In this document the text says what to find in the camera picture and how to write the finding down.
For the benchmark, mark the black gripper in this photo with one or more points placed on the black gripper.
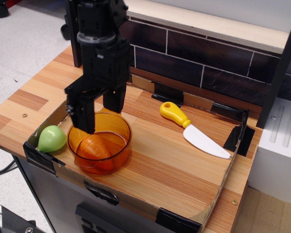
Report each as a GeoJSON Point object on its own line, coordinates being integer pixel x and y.
{"type": "Point", "coordinates": [104, 68]}

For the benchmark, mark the orange toy carrot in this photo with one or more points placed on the orange toy carrot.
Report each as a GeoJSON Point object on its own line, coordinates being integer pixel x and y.
{"type": "Point", "coordinates": [94, 149]}

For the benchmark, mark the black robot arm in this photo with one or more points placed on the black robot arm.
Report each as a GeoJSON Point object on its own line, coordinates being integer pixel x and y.
{"type": "Point", "coordinates": [94, 22]}

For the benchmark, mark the orange transparent plastic pot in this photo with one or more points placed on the orange transparent plastic pot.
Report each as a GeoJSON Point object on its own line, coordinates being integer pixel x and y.
{"type": "Point", "coordinates": [116, 132]}

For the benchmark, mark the cardboard fence with black tape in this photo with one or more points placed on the cardboard fence with black tape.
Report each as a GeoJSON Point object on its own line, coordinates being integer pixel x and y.
{"type": "Point", "coordinates": [166, 184]}

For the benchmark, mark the green toy pear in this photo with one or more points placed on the green toy pear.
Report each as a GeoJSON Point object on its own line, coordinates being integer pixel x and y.
{"type": "Point", "coordinates": [52, 138]}

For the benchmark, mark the black office chair wheel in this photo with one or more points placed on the black office chair wheel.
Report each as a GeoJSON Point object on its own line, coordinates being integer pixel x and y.
{"type": "Point", "coordinates": [65, 29]}

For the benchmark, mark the black object top left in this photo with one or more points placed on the black object top left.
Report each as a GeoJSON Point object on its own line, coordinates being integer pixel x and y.
{"type": "Point", "coordinates": [4, 12]}

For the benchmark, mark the dark tile backsplash panel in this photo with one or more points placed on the dark tile backsplash panel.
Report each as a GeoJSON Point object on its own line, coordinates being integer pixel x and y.
{"type": "Point", "coordinates": [212, 57]}

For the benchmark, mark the white toy sink unit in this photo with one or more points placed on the white toy sink unit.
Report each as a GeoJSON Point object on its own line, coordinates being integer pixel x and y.
{"type": "Point", "coordinates": [271, 169]}

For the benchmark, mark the yellow handled white toy knife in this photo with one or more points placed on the yellow handled white toy knife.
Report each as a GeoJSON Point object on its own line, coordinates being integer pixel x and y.
{"type": "Point", "coordinates": [192, 134]}

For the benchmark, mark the black metal bracket with screw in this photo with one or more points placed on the black metal bracket with screw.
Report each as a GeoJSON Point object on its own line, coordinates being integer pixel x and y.
{"type": "Point", "coordinates": [12, 223]}

